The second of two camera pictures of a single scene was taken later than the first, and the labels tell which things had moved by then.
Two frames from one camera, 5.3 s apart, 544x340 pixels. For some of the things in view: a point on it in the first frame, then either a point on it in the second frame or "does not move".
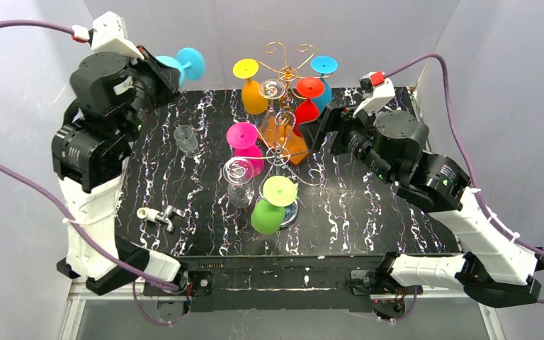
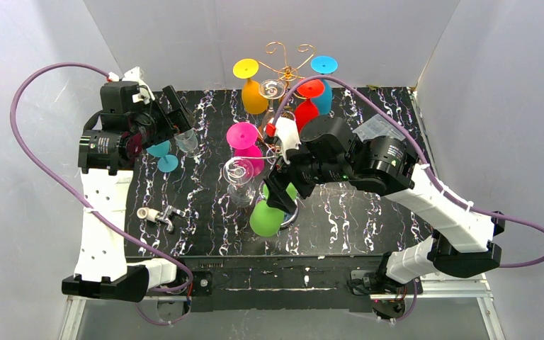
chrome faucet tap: [154, 215] does not move
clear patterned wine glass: [186, 140] does not move
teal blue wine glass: [189, 61] -> [167, 163]
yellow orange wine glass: [253, 100] does not move
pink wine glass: [242, 137] does not move
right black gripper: [333, 129] -> [284, 178]
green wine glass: [267, 214] does not move
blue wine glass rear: [324, 64] does not move
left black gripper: [160, 69] -> [171, 119]
